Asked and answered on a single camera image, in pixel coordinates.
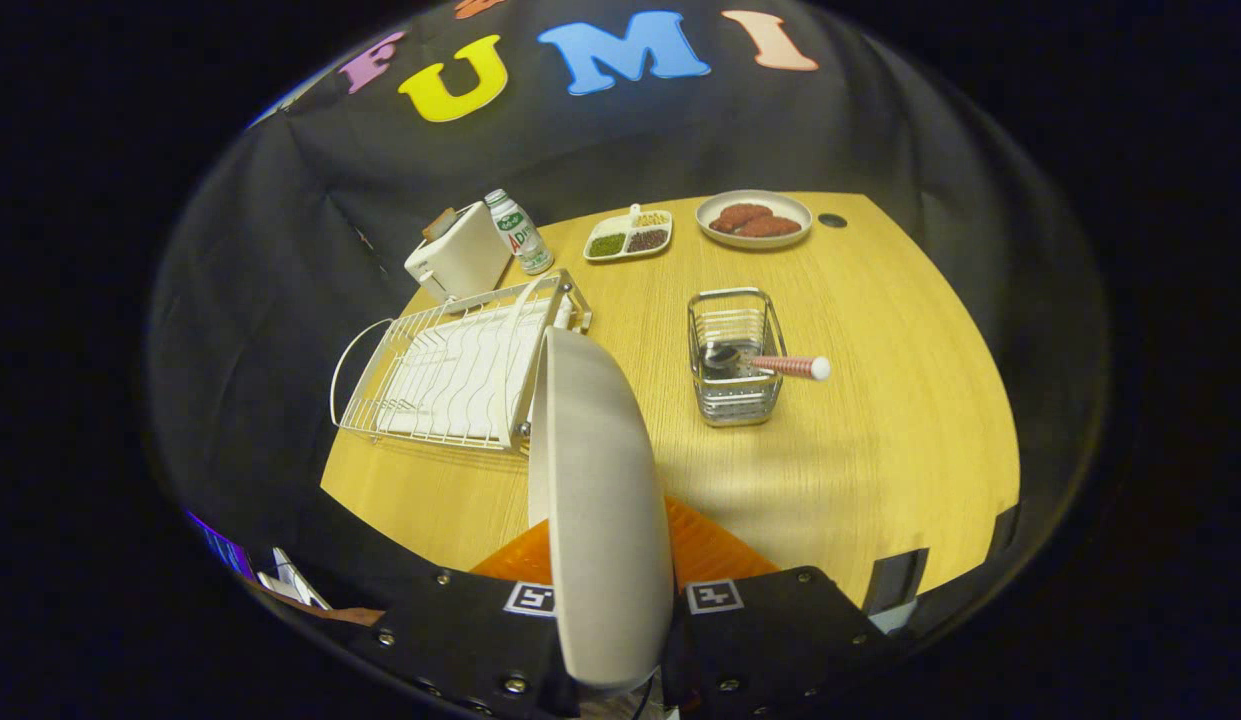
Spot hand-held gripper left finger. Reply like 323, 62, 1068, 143
345, 515, 581, 720

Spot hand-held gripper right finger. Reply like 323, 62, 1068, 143
660, 495, 903, 720

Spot beige round plate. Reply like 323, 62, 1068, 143
527, 325, 676, 691

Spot metal wire basket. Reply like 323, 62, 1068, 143
687, 288, 789, 428

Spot white wire dish rack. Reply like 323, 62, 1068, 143
330, 268, 593, 453

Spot pink striped handle spoon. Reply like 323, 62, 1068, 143
705, 343, 833, 382

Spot beige plate with meat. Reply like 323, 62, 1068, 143
694, 189, 814, 250

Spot white divided dish with beans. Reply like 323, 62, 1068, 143
583, 204, 674, 263

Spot white object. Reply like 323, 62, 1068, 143
257, 546, 331, 611

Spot purple patterned object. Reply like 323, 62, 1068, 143
185, 510, 256, 581

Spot white toaster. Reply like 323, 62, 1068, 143
404, 201, 514, 304

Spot white green label bottle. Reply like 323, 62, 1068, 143
483, 189, 556, 276

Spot black backdrop cloth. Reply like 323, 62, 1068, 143
145, 0, 1111, 641

